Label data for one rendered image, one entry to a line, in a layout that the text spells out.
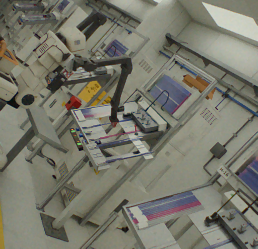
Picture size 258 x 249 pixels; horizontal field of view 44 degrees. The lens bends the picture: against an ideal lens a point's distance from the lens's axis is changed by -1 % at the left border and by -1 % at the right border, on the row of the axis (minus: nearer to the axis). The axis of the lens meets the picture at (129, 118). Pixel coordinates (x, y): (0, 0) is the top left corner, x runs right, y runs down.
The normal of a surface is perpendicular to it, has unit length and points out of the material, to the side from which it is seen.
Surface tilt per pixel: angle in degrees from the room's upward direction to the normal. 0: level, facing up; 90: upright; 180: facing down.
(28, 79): 82
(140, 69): 90
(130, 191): 90
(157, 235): 44
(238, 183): 90
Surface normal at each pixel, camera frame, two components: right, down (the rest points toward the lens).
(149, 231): 0.04, -0.87
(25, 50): 0.39, 0.47
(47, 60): 0.53, 0.58
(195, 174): -0.62, -0.49
